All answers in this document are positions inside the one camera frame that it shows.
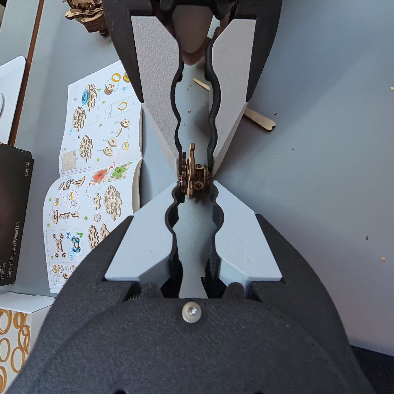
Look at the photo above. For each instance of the adjacent grey table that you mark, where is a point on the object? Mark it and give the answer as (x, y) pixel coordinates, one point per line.
(12, 30)

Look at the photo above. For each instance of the partly built wooden model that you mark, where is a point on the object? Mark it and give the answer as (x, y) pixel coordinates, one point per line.
(92, 21)

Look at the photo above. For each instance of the open instruction booklet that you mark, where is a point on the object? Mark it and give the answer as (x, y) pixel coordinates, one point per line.
(77, 129)

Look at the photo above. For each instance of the wooden gear assembly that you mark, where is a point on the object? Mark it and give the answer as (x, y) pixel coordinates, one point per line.
(194, 172)

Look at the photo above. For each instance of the grey desk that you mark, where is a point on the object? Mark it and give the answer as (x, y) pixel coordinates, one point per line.
(307, 154)

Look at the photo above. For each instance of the white cardboard box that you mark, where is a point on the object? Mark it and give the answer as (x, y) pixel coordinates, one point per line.
(40, 314)

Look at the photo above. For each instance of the flat wooden strip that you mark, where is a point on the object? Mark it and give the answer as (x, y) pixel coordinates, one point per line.
(261, 120)

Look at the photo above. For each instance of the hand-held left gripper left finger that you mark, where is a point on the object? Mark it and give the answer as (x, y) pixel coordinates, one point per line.
(141, 246)

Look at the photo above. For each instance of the person's right hand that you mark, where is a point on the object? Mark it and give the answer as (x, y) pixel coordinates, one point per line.
(190, 37)

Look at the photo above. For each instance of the pile of tan rubber bands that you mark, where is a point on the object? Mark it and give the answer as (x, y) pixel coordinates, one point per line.
(24, 329)

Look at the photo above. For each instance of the white stand base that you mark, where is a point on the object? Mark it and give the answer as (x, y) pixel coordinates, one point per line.
(12, 92)

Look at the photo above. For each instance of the black model kit box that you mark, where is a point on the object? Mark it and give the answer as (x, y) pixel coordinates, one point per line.
(15, 215)

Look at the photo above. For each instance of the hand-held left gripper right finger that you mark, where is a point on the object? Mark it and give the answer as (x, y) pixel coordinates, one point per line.
(246, 246)

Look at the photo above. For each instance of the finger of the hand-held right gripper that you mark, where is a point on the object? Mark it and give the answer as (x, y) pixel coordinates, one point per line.
(231, 77)
(157, 77)

